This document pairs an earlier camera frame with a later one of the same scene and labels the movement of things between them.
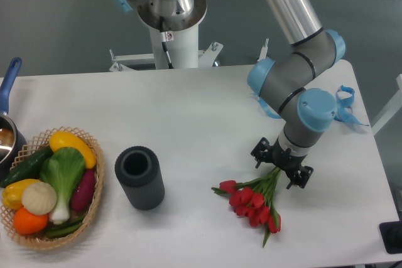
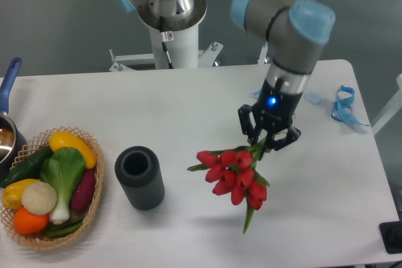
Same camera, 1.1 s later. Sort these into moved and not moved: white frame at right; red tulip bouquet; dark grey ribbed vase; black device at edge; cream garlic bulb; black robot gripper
Moved: red tulip bouquet; black robot gripper
Not moved: white frame at right; black device at edge; dark grey ribbed vase; cream garlic bulb
